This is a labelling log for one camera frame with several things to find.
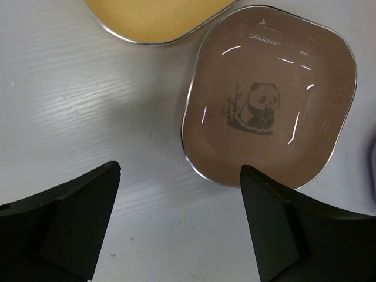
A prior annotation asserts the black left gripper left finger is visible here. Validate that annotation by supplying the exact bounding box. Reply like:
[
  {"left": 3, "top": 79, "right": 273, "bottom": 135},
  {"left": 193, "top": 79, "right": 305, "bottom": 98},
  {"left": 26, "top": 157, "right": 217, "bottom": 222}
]
[{"left": 1, "top": 161, "right": 121, "bottom": 281}]

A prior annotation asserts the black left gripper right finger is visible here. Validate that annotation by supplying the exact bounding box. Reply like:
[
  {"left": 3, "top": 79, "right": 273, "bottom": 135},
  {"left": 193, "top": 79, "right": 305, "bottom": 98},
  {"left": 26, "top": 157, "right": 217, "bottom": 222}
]
[{"left": 240, "top": 165, "right": 375, "bottom": 281}]

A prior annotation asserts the purple panda plate front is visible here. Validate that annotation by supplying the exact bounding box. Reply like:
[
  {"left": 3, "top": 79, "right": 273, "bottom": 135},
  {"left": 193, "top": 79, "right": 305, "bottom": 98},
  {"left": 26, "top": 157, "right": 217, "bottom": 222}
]
[{"left": 366, "top": 129, "right": 375, "bottom": 179}]

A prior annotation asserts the brown panda plate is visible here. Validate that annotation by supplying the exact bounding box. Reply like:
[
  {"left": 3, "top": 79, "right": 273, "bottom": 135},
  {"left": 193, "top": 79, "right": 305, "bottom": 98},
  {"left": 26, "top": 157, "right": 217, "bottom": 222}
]
[{"left": 181, "top": 5, "right": 357, "bottom": 189}]

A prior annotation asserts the yellow panda plate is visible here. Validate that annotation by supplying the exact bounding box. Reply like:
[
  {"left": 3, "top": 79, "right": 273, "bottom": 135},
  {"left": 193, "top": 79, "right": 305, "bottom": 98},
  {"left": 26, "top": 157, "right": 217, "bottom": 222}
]
[{"left": 84, "top": 0, "right": 234, "bottom": 45}]

